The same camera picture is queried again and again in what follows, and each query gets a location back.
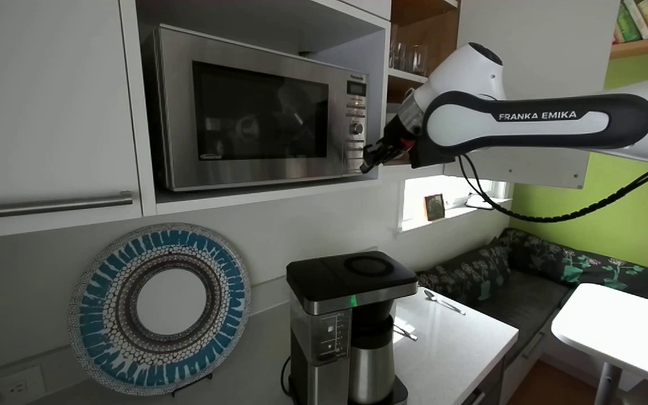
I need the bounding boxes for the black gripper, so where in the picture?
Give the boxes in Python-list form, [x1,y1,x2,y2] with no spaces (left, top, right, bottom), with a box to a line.
[359,118,418,174]

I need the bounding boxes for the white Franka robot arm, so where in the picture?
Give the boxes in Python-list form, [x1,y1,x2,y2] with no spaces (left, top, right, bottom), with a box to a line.
[359,43,648,174]

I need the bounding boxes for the stainless steel microwave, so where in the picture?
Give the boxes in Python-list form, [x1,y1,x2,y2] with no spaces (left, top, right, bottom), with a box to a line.
[152,24,367,192]

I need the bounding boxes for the drinking glasses on shelf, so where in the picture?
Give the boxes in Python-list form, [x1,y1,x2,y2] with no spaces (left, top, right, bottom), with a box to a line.
[390,38,428,74]

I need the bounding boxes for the pen on counter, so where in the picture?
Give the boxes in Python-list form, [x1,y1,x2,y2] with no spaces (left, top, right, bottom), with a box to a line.
[423,289,466,314]

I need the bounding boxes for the green patterned bench cushion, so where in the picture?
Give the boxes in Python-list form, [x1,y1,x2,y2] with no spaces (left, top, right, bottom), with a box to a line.
[418,228,648,330]

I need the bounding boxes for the silver coffee maker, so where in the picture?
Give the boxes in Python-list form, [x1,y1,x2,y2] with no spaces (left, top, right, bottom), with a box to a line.
[285,249,415,405]

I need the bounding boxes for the row of books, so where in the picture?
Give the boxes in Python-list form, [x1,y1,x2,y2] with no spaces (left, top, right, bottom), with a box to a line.
[613,0,648,43]

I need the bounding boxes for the blue woven round plate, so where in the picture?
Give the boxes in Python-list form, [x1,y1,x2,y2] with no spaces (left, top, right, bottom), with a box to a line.
[71,222,252,395]

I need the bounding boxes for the round white table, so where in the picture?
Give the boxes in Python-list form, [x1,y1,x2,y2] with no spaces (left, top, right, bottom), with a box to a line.
[550,283,648,405]

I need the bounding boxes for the white upper cabinet door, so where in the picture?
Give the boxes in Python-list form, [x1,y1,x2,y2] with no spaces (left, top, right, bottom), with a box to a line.
[0,0,139,237]

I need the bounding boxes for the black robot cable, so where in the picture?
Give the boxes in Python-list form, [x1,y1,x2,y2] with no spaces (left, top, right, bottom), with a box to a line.
[454,152,648,226]

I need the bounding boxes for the small dark picture frame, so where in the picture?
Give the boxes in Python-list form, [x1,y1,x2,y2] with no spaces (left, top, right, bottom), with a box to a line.
[424,193,445,221]

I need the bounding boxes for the white wall power outlet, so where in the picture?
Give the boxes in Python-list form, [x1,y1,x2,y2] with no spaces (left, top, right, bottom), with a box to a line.
[0,367,45,405]

